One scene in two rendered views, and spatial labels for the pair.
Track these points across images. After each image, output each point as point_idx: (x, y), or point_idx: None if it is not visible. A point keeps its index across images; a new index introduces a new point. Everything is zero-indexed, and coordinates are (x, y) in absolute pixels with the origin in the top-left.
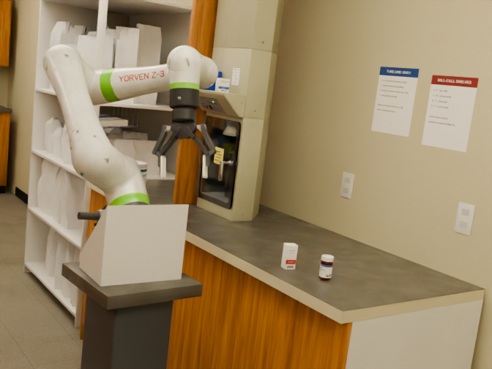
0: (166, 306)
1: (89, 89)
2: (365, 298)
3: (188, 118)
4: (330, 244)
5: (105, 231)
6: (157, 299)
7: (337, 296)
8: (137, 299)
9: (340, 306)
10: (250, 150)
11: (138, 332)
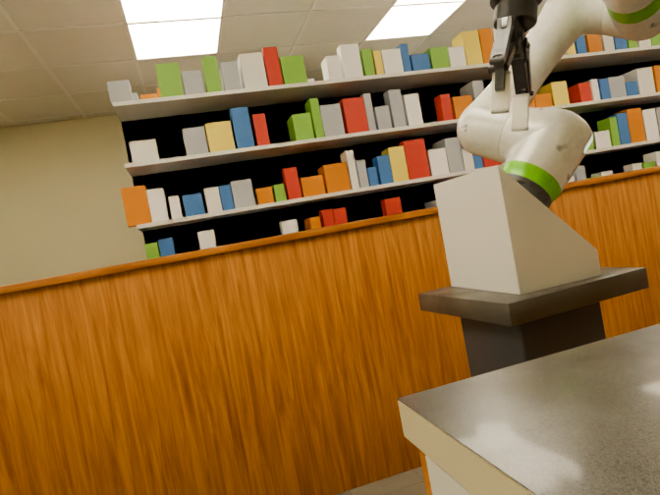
0: (512, 336)
1: (608, 21)
2: (561, 434)
3: (495, 22)
4: None
5: (439, 217)
6: (459, 312)
7: (538, 390)
8: (440, 305)
9: (437, 395)
10: None
11: (488, 363)
